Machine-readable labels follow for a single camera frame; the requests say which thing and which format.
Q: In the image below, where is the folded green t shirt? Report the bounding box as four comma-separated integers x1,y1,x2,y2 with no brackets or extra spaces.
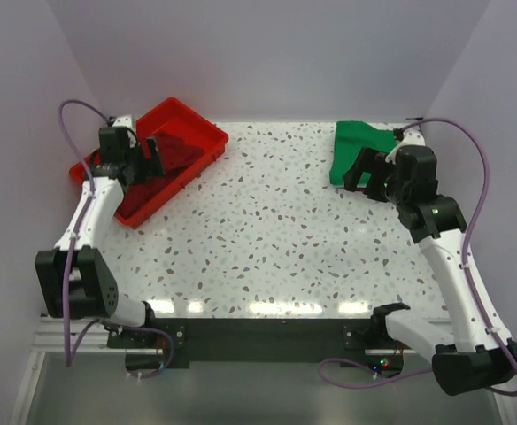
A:
329,120,396,188

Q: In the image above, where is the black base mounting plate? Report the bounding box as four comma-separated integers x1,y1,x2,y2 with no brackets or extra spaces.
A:
107,318,404,377

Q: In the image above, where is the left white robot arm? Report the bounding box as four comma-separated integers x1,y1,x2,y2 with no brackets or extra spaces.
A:
35,115,165,347

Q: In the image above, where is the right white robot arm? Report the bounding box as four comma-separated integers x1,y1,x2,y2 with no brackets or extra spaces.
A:
343,137,517,396

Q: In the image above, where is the aluminium frame rail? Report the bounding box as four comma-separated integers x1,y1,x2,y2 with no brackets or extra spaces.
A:
32,316,108,353

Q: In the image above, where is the red plastic tray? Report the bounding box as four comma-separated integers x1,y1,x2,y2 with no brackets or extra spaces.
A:
70,97,228,228

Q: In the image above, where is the dark red polo shirt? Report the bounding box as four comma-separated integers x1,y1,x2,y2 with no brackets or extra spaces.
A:
118,132,205,218

